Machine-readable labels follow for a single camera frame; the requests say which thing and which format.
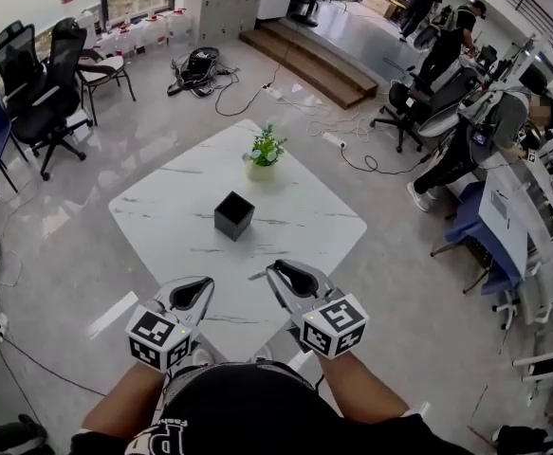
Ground person's right forearm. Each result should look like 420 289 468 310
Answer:
316 348 410 419

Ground coiled black floor cable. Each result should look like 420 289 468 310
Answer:
340 144 429 177

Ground grey locker cabinet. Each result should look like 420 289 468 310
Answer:
198 0 270 45

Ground white metal frame stand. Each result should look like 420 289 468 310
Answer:
512 300 553 383

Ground person's black printed shirt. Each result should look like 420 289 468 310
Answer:
69 360 476 455

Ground white floor cable tangle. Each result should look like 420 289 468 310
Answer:
275 92 377 144

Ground person's shoe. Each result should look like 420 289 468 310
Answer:
186 346 216 369
250 343 275 364

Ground person's left forearm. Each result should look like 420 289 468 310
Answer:
82 360 168 438

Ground white workbench shelving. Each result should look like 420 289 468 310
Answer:
465 30 553 264

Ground person's right shoe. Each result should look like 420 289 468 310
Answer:
250 343 275 364

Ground white marble table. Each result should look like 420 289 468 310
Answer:
108 118 368 364

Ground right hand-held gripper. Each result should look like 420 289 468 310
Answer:
265 259 371 360

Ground black square pen holder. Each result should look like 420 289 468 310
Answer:
213 191 256 242

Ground black mesh office chair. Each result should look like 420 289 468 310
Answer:
0 19 45 108
9 16 95 183

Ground person's left shoe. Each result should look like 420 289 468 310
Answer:
186 346 216 369

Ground white rimmed office chair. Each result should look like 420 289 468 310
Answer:
413 66 484 139

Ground long black floor cable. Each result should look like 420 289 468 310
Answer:
0 234 109 426

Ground black swivel office chair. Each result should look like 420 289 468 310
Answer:
369 81 432 155

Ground row of clear water jugs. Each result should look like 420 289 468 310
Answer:
79 9 196 59

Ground bundle of black cables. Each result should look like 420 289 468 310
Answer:
165 45 242 100

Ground potted green plant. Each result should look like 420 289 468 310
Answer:
242 124 288 183

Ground beige cushioned chair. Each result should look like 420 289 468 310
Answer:
74 48 138 127

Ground wooden steps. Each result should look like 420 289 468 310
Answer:
237 20 380 111

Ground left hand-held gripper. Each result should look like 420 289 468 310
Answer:
124 276 215 373

